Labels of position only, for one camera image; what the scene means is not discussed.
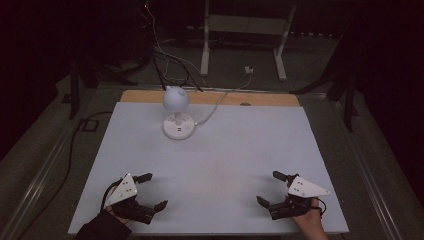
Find white lamp cable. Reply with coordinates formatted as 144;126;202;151
194;71;253;127

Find long black floor cable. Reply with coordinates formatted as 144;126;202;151
14;110;114;240

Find metal floor rail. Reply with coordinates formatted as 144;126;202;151
328;99;403;240
0;89;101;240

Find white metal stand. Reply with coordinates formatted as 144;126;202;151
199;0;298;82

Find bundle of black cables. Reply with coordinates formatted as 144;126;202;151
149;44;205;93

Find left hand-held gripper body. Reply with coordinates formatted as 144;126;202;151
103;172;157;225

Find person's right hand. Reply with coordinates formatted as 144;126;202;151
291;197;330;240

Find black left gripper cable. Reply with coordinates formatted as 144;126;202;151
99;178;124;214

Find white table mat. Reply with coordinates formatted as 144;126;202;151
67;101;350;235

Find black square frame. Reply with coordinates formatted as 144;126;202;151
80;118;100;132

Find person's left hand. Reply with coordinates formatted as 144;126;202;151
105;205;133;226

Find white round-base desk lamp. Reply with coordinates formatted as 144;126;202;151
162;85;196;141

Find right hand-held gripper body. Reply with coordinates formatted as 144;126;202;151
267;173;332;221

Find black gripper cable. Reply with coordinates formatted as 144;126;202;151
99;178;124;214
314;197;328;218

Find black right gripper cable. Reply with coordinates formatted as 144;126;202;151
314;197;328;218

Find black tripod stand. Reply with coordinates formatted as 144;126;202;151
68;54;139;120
289;33;360;133

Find person's dark left sleeve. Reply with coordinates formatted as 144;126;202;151
74;210;133;240

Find thin white wire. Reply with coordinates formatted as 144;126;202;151
144;0;189;84

